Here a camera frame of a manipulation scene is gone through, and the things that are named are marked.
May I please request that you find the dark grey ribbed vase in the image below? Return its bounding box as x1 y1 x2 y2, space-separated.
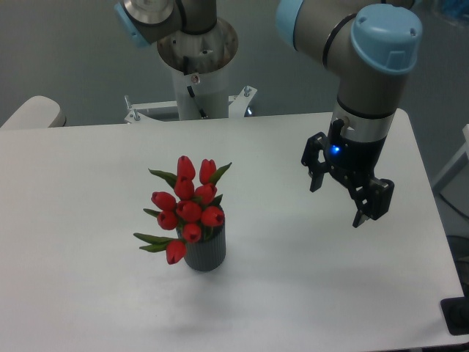
177 202 226 272

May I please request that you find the white furniture frame right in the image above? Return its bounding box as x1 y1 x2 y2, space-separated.
431 125 468 220

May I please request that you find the red tulip bouquet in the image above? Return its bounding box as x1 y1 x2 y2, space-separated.
133 155 231 272

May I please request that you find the beige chair armrest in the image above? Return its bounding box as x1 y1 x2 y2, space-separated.
1 95 67 131

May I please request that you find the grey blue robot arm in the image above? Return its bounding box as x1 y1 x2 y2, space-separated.
114 1 423 226

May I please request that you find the black device at table edge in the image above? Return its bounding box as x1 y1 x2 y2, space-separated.
440 297 468 336

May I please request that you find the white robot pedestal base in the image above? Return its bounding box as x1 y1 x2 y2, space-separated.
125 18 257 123

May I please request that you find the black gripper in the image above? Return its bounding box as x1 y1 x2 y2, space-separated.
301 118 394 227

